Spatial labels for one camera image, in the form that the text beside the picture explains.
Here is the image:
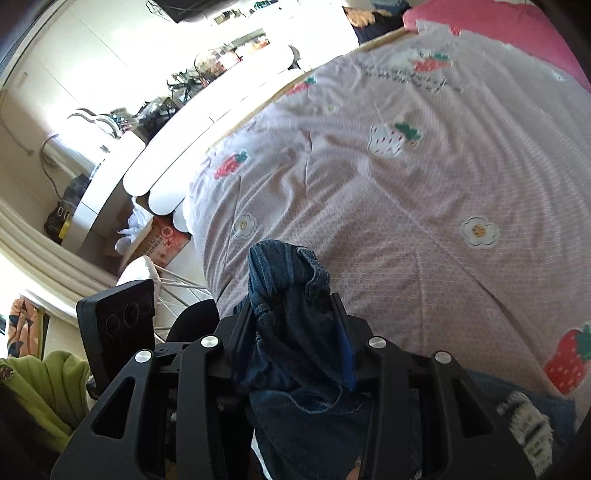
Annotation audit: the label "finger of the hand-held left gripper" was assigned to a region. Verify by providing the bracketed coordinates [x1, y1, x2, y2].
[330, 292, 536, 480]
[51, 300, 254, 480]

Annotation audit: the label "blue denim pants lace trim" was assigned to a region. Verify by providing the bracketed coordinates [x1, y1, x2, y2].
[233, 239, 578, 480]

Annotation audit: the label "white crumpled paper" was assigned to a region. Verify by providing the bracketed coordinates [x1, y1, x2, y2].
[115, 208, 154, 256]

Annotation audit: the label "green cloth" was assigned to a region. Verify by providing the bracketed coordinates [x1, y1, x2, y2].
[0, 350, 93, 454]

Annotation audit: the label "orange patterned cloth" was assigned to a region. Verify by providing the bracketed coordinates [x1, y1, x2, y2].
[6, 297, 45, 359]

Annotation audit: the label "red print cardboard box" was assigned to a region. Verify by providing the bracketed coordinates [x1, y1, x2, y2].
[134, 216, 193, 269]

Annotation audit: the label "pale curtain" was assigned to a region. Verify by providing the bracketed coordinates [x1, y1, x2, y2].
[0, 198, 122, 320]

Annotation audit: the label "white side cabinet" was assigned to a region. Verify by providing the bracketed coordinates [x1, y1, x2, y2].
[71, 131, 149, 253]

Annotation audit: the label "white scalloped headboard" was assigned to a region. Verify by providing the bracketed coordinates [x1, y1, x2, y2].
[122, 44, 304, 232]

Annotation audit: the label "pink strawberry print bed sheet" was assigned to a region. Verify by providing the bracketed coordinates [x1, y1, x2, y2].
[187, 21, 591, 408]

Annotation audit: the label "assorted desk items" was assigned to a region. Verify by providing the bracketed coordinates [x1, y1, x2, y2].
[134, 28, 278, 140]

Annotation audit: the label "pile of dark clothes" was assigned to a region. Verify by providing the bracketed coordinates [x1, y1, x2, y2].
[344, 0, 413, 45]

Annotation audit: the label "pink blanket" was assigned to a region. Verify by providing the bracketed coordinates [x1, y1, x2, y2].
[402, 0, 591, 93]

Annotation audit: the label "white wire leg stool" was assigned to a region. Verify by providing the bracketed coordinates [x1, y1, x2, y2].
[115, 255, 211, 334]

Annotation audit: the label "dark wall television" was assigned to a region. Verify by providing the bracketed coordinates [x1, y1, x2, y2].
[148, 0, 259, 22]

